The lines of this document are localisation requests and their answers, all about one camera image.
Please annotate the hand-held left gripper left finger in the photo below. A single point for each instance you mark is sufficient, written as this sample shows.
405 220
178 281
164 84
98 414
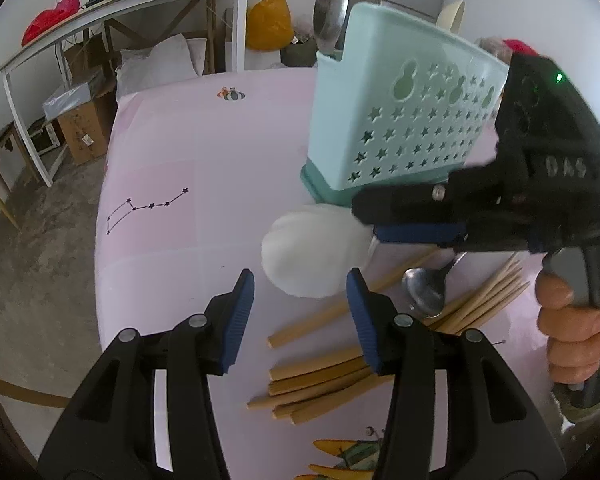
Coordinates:
237 325

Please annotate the person's right hand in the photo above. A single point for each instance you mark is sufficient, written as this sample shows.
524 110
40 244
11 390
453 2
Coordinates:
570 330

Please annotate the cardboard box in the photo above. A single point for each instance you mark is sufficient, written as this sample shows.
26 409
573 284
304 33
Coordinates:
85 130

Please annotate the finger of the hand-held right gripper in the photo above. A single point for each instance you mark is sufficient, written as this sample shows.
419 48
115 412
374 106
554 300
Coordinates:
405 205

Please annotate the large metal spoon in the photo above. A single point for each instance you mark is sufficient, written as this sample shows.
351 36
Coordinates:
330 5

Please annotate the crumpled clear plastic wrap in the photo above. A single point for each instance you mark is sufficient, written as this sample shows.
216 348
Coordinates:
490 47

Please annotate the wooden frame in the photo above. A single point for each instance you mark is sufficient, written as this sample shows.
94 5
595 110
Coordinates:
211 35

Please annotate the white desk with wooden top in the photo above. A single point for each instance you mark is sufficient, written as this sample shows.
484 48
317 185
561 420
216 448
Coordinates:
130 2

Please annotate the red plastic bag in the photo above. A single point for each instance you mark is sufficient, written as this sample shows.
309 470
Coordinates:
520 47
50 20

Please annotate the orange plastic bag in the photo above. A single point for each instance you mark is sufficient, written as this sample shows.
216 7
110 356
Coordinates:
270 22

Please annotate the teal plastic utensil holder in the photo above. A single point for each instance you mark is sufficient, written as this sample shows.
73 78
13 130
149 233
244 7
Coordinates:
405 110

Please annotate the pink printed tablecloth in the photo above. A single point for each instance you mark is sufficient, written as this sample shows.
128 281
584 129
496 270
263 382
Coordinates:
180 270

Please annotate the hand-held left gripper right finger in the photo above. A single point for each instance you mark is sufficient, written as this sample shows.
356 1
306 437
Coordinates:
362 320

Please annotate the plastic-wrapped flat package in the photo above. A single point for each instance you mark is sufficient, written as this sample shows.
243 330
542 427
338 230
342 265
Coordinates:
67 100

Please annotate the white toaster oven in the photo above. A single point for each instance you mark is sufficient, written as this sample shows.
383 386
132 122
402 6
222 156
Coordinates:
45 137

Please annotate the bundle of wooden chopsticks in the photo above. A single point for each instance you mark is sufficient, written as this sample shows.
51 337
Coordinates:
320 385

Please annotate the small metal spoon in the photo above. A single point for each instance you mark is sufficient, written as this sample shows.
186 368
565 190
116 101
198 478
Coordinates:
422 290

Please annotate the white ceramic spoon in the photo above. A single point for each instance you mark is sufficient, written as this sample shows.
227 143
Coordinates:
310 250

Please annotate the dark green bag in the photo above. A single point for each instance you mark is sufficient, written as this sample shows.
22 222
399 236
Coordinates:
297 55

